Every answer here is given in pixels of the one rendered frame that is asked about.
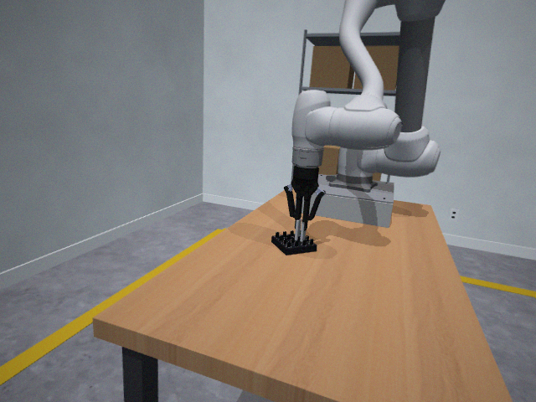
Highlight black knob box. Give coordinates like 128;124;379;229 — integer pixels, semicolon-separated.
271;230;317;255

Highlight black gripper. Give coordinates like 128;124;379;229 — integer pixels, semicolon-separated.
284;165;326;242

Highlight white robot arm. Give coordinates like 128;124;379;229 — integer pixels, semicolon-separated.
292;0;445;193

